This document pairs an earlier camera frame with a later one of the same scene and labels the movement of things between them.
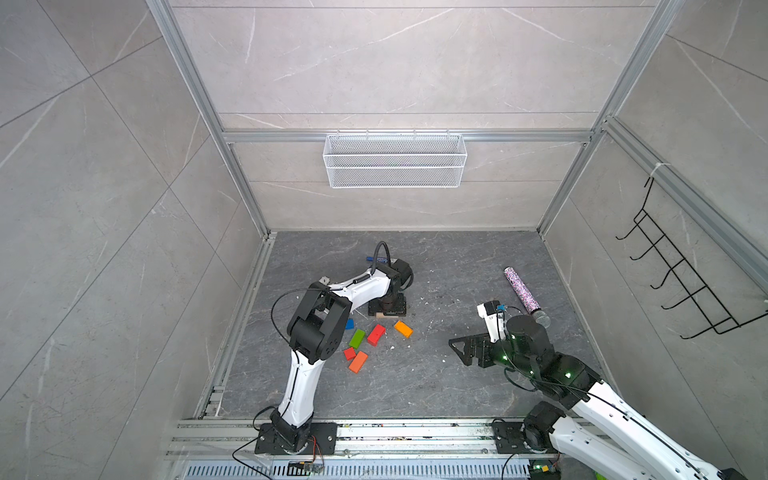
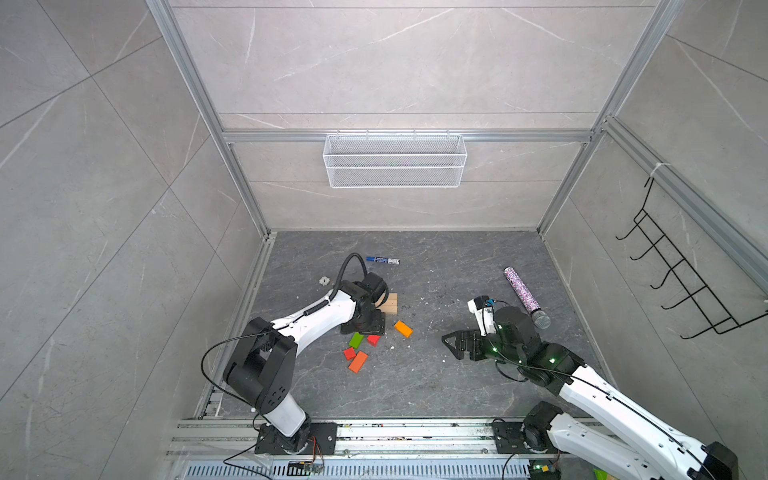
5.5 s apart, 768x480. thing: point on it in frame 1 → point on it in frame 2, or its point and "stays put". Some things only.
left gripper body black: (393, 306) → (375, 323)
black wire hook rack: (718, 316) stays put
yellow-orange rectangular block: (403, 328) stays put
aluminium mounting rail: (373, 441) stays put
